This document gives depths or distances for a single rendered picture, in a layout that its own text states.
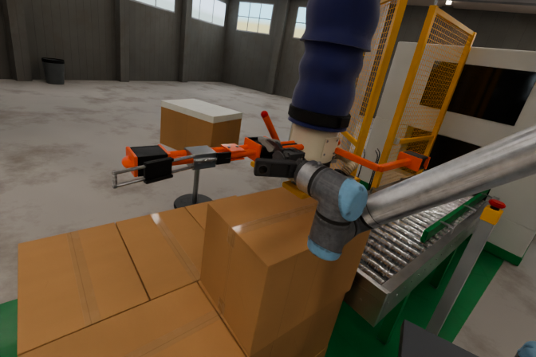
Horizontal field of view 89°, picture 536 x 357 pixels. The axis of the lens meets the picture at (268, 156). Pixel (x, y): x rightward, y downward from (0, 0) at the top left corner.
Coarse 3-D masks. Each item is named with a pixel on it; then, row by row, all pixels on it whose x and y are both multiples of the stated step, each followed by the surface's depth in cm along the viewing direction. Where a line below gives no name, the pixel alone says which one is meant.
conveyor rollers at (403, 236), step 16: (432, 208) 237; (448, 208) 243; (384, 224) 203; (400, 224) 204; (416, 224) 205; (368, 240) 176; (384, 240) 178; (400, 240) 186; (416, 240) 187; (432, 240) 188; (368, 256) 165; (384, 256) 167; (400, 256) 169; (416, 256) 170; (368, 272) 147; (384, 272) 150
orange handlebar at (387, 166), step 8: (224, 144) 83; (232, 144) 84; (296, 144) 97; (176, 152) 72; (184, 152) 74; (232, 152) 79; (240, 152) 81; (248, 152) 82; (256, 152) 84; (336, 152) 101; (344, 152) 98; (128, 160) 63; (184, 160) 70; (192, 160) 71; (232, 160) 79; (352, 160) 96; (360, 160) 94; (368, 160) 93; (400, 160) 99; (408, 160) 101; (376, 168) 89; (384, 168) 90; (392, 168) 94
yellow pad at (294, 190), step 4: (340, 172) 105; (348, 176) 108; (352, 176) 109; (356, 180) 108; (284, 184) 94; (288, 184) 93; (292, 184) 94; (296, 184) 93; (288, 188) 93; (292, 188) 92; (296, 188) 91; (292, 192) 92; (296, 192) 90; (300, 192) 89; (300, 196) 89; (304, 196) 89; (308, 196) 90
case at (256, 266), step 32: (288, 192) 131; (224, 224) 101; (256, 224) 102; (288, 224) 105; (224, 256) 103; (256, 256) 87; (288, 256) 88; (352, 256) 119; (224, 288) 106; (256, 288) 88; (288, 288) 95; (320, 288) 111; (256, 320) 90; (288, 320) 104
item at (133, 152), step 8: (160, 144) 71; (128, 152) 65; (136, 152) 64; (144, 152) 65; (152, 152) 66; (160, 152) 66; (168, 152) 67; (136, 160) 62; (144, 160) 63; (136, 176) 63
